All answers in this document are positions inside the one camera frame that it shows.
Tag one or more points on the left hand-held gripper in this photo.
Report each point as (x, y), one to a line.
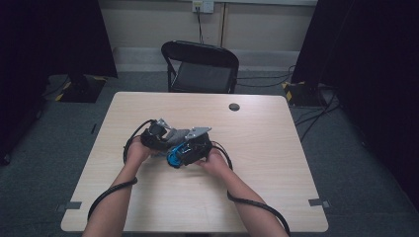
(153, 138)

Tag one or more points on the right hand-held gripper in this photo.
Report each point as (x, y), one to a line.
(199, 148)

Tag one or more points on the grey terry cloth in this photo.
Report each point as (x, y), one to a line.
(178, 136)

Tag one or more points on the blue toy car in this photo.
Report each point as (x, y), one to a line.
(173, 158)

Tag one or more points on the person's left hand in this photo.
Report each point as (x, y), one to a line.
(136, 154)

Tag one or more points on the person's right hand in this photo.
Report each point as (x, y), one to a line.
(217, 164)

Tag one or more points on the black table grommet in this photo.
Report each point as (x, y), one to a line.
(234, 107)

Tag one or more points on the small black floor object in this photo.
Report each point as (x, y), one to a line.
(94, 128)

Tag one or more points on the black folding chair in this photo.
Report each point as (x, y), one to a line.
(201, 77)

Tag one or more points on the black stand base striped tape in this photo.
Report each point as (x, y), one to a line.
(82, 90)
(303, 95)

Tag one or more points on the grey tape strip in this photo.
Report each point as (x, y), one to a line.
(70, 205)
(318, 202)

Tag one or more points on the black curtain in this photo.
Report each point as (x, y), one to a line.
(372, 65)
(49, 39)

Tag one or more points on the white wall socket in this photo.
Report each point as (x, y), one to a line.
(203, 6)

